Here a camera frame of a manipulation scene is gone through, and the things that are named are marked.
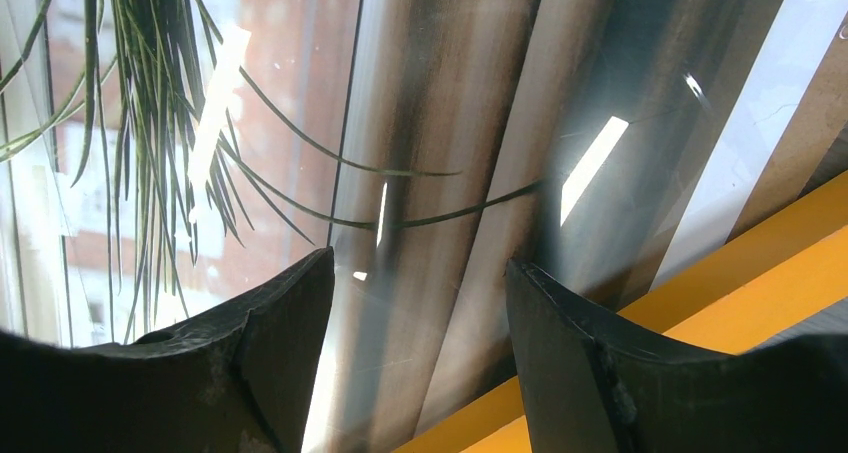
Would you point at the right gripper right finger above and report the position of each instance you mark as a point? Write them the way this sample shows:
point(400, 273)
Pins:
point(593, 381)

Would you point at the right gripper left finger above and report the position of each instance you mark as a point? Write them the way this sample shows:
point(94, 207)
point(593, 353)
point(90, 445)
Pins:
point(238, 377)

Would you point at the orange wooden picture frame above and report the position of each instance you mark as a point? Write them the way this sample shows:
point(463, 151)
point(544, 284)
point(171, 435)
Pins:
point(788, 268)

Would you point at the plant window photo print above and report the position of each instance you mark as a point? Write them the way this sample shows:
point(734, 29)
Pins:
point(161, 157)

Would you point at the brown hardboard backing panel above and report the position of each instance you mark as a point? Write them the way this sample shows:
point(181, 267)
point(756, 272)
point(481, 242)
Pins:
point(812, 129)

